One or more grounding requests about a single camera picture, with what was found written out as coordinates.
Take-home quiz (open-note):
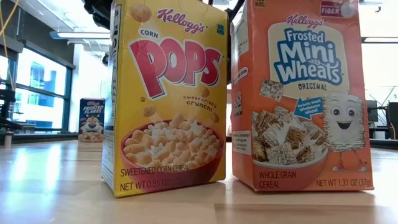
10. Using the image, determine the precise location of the blue Frosted Flakes cereal box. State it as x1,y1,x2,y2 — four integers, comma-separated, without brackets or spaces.
78,97,106,143

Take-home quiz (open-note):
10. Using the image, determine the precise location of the yellow Corn Pops cereal box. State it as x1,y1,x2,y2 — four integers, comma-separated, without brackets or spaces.
101,0,230,198

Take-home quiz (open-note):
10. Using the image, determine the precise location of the orange Mini Wheats cereal box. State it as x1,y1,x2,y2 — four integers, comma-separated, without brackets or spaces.
229,0,375,192

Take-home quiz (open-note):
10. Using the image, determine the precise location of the dark workbench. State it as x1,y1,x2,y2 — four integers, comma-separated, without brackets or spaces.
0,88,37,134

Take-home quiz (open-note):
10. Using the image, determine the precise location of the black ceiling track fixture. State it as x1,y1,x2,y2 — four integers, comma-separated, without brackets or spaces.
357,0,384,14

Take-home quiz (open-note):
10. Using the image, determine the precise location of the white cylinder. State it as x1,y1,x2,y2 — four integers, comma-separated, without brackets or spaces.
3,131,13,149

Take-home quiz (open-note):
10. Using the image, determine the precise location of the black computer monitor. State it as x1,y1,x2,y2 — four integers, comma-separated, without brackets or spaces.
366,99,379,123

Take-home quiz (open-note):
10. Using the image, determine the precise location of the black equipment box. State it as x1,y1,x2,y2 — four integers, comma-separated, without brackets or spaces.
386,101,398,140

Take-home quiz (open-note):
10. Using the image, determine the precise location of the black window frame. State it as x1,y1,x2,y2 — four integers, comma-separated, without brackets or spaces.
0,46,76,134

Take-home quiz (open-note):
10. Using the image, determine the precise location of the yellow cable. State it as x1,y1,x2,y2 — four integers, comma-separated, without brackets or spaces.
0,0,20,91

